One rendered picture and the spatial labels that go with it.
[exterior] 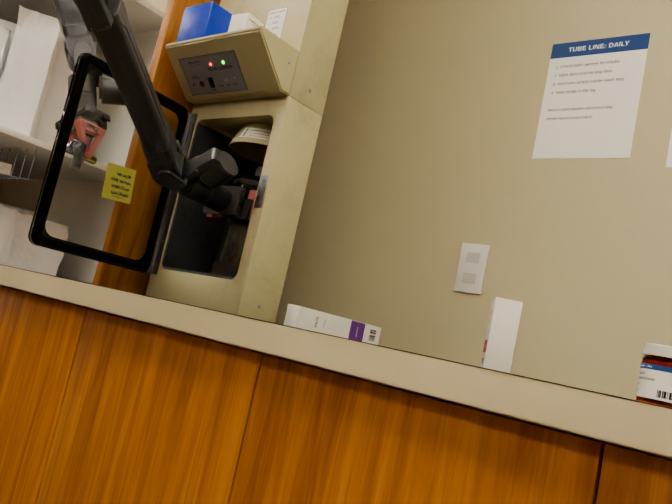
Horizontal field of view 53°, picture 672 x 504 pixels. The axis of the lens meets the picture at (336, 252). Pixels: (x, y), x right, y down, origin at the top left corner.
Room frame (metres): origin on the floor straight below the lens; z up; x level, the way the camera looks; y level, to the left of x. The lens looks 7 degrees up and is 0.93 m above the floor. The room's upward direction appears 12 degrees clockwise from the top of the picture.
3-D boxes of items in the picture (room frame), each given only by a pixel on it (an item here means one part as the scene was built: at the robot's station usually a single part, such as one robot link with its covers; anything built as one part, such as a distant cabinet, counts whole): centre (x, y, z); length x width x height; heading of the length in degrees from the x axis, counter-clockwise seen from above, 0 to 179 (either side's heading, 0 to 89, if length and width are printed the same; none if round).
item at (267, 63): (1.41, 0.32, 1.46); 0.32 x 0.11 x 0.10; 50
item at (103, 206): (1.41, 0.50, 1.19); 0.30 x 0.01 x 0.40; 146
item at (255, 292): (1.55, 0.21, 1.33); 0.32 x 0.25 x 0.77; 50
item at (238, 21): (1.39, 0.30, 1.54); 0.05 x 0.05 x 0.06; 55
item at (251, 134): (1.52, 0.21, 1.34); 0.18 x 0.18 x 0.05
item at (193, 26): (1.47, 0.39, 1.56); 0.10 x 0.10 x 0.09; 50
